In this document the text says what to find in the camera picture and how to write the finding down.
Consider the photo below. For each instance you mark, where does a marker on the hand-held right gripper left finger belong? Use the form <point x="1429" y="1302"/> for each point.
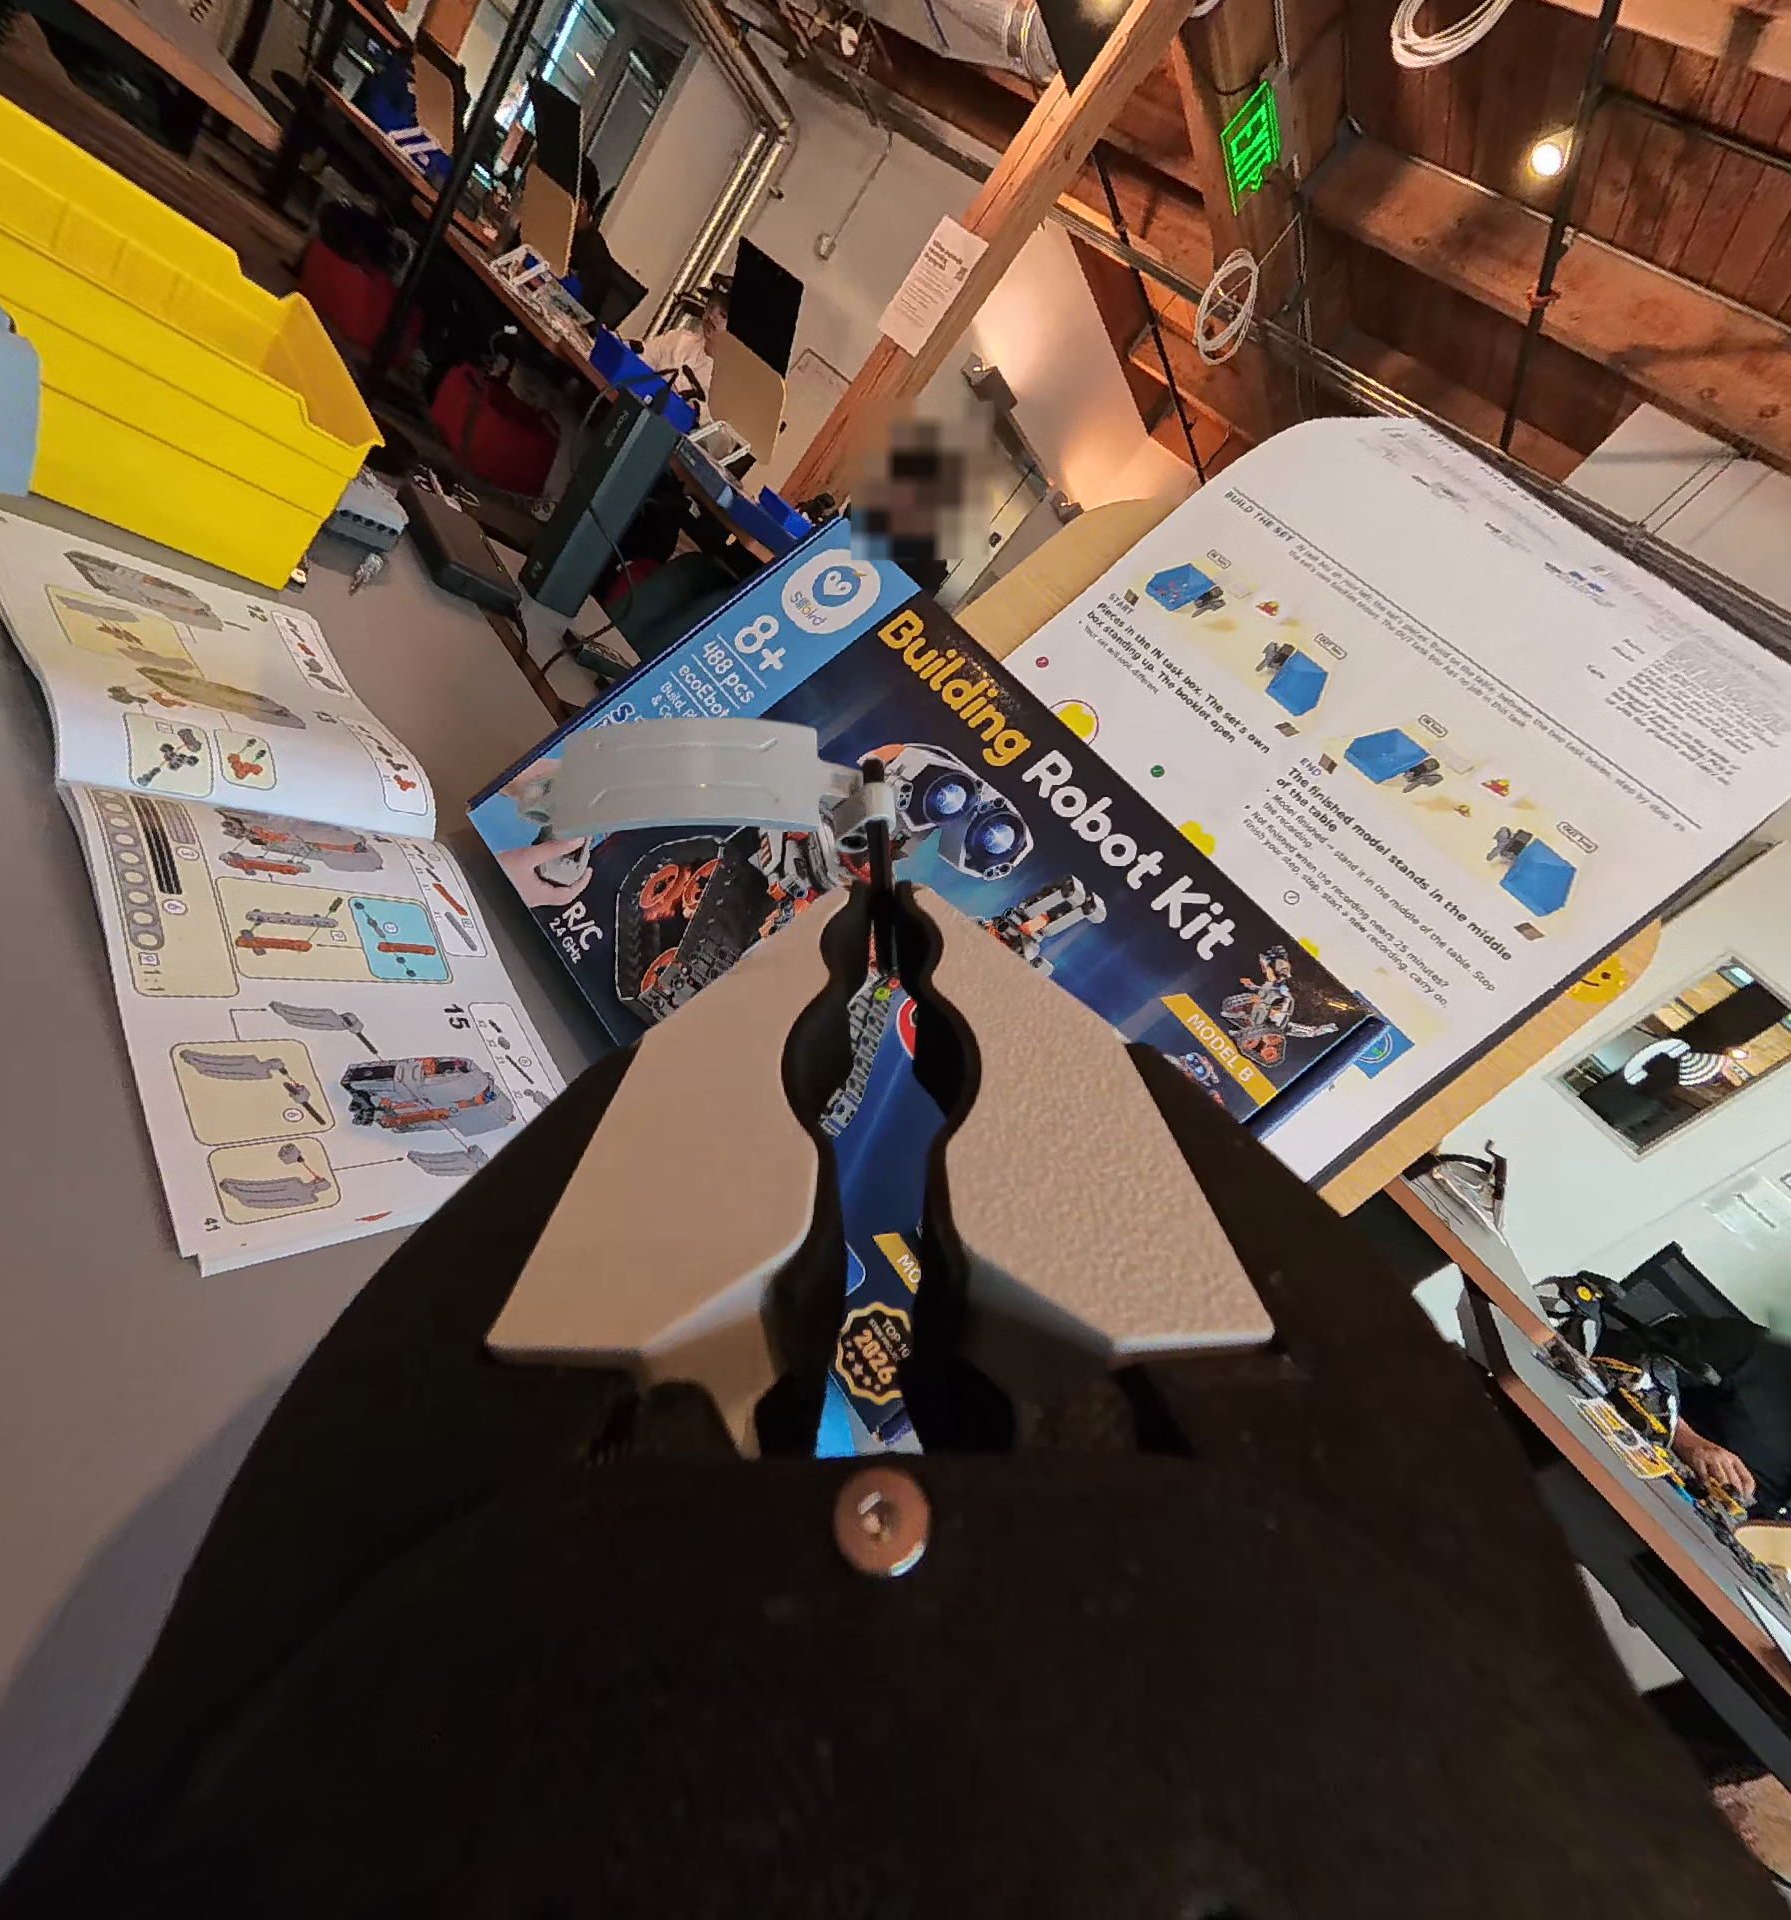
<point x="655" y="1201"/>

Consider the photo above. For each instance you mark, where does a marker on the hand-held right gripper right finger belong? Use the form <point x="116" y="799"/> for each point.
<point x="1105" y="1201"/>

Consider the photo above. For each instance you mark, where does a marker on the black axle rod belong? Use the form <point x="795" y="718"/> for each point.
<point x="879" y="885"/>

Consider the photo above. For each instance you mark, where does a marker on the grey curved panel piece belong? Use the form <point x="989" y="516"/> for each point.
<point x="685" y="780"/>

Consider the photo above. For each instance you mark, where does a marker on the grey desk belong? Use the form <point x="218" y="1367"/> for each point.
<point x="54" y="1425"/>

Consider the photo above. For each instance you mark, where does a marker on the blue robot kit box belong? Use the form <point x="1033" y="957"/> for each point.
<point x="1075" y="841"/>

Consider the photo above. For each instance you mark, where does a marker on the open instruction booklet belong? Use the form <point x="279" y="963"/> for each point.
<point x="233" y="901"/>

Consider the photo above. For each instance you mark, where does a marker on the yellow black toy robot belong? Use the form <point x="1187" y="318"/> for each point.
<point x="1607" y="1373"/>

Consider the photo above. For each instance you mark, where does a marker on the wooden side table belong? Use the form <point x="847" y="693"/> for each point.
<point x="1585" y="1440"/>

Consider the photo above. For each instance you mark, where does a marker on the yellow smiley sticker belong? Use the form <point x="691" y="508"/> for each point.
<point x="1597" y="982"/>

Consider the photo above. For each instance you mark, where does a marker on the white instruction sheet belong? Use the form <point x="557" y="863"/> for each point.
<point x="1435" y="675"/>

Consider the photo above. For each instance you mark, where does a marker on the black flat device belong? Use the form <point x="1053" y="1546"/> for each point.
<point x="459" y="548"/>

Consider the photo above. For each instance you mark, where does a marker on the dark computer tower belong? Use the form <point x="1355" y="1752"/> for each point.
<point x="601" y="494"/>

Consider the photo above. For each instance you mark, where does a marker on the grey building plate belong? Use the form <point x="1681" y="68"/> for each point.
<point x="369" y="506"/>

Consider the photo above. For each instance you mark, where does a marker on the red bag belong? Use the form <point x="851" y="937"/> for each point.
<point x="347" y="285"/>
<point x="489" y="429"/>

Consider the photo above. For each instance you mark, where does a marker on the black monitor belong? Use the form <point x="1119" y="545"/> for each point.
<point x="763" y="309"/>

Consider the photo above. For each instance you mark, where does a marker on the stack of yellow plastic bins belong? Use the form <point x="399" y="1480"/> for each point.
<point x="114" y="451"/>

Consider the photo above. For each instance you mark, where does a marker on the white paper notice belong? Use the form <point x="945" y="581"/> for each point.
<point x="931" y="282"/>

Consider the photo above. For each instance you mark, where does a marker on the green exit sign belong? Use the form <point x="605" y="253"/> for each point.
<point x="1251" y="151"/>

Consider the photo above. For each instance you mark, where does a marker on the ceiling lamp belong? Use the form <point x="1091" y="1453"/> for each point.
<point x="1547" y="153"/>

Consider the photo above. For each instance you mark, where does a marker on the wall window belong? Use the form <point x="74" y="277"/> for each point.
<point x="1689" y="1058"/>

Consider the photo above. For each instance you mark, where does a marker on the wooden post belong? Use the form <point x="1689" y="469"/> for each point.
<point x="1015" y="194"/>

